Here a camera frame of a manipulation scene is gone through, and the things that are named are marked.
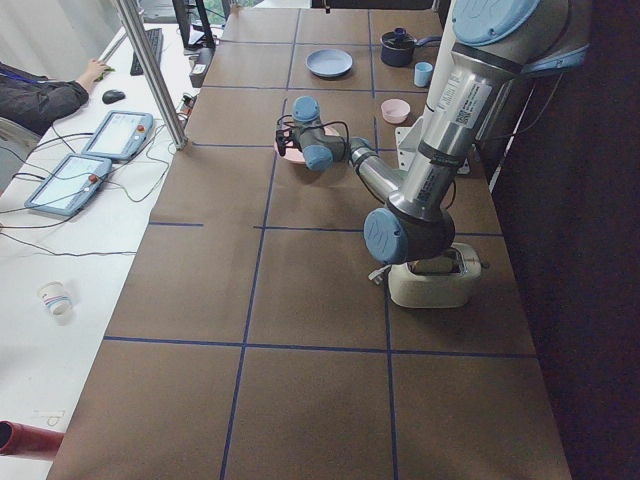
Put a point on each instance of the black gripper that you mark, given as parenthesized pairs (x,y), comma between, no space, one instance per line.
(292,156)

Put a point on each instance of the pink plate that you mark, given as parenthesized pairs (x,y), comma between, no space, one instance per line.
(292,156)

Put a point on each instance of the blue plate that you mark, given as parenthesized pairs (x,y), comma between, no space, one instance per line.
(329,63)

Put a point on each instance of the person's dark sleeved forearm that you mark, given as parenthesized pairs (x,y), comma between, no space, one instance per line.
(36,102)

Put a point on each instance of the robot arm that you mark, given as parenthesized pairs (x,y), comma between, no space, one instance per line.
(494,42)

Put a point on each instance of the person's hand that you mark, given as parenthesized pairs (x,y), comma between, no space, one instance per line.
(94,70)

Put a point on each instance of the pink bowl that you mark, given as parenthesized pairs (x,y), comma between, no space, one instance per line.
(395,111)

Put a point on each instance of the black monitor stand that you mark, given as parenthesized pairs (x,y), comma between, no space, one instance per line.
(194,25)

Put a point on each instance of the dark blue pot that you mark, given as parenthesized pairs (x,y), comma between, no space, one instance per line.
(398,46)

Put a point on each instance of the light blue cup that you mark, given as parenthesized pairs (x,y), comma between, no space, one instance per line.
(422,74)

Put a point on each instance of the far teach pendant tablet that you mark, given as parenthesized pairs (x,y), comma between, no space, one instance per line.
(120,136)

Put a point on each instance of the teach pendant tablet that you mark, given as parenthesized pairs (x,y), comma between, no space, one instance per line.
(120,136)
(70,186)

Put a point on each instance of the black computer mouse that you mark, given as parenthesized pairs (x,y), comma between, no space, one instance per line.
(112,96)

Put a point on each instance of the cream toaster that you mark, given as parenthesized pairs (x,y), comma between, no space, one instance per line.
(440,290)

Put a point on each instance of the bread slice in toaster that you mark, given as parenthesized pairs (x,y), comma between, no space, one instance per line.
(444,264)

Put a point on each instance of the near teach pendant tablet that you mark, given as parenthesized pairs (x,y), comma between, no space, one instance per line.
(70,186)

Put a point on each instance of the white paper cup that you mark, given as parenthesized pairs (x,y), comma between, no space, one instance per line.
(55,299)

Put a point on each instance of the red cylinder object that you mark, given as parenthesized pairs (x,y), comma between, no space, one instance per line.
(30,442)

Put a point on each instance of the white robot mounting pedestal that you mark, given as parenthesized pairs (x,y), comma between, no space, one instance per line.
(415,145)

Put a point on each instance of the aluminium frame post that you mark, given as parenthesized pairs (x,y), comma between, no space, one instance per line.
(131,20)

